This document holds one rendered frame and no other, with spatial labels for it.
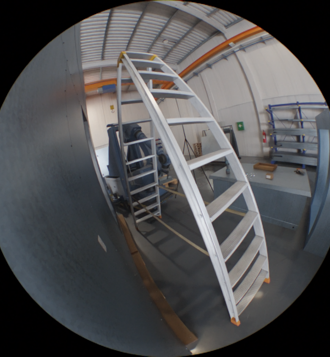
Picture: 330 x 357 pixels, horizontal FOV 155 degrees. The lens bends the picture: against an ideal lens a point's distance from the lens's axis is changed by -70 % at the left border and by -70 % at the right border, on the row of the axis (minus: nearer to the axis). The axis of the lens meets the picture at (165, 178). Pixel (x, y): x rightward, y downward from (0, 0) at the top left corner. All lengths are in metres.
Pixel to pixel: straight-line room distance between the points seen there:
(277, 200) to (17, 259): 2.06
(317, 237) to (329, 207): 0.39
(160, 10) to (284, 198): 7.96
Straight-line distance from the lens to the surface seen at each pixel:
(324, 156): 2.49
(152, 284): 1.38
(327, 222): 1.73
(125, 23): 7.85
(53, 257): 0.26
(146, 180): 2.29
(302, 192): 1.81
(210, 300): 1.40
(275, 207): 2.01
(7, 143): 0.26
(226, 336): 1.38
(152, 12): 7.63
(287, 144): 5.41
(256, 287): 1.28
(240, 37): 7.71
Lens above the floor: 1.36
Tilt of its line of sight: 16 degrees down
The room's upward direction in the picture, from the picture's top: 14 degrees counter-clockwise
